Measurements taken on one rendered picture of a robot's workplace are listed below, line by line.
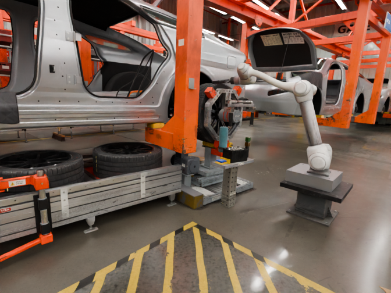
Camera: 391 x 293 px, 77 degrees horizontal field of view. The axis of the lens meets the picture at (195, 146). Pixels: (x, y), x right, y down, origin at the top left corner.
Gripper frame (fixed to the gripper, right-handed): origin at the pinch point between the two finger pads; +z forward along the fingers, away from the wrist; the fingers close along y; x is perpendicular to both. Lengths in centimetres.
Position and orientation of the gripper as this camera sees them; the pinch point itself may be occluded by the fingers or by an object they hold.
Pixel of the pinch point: (216, 82)
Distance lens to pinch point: 266.1
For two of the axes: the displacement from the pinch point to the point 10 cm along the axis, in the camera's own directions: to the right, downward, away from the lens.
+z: -9.1, -0.3, 4.2
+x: -1.3, -9.2, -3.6
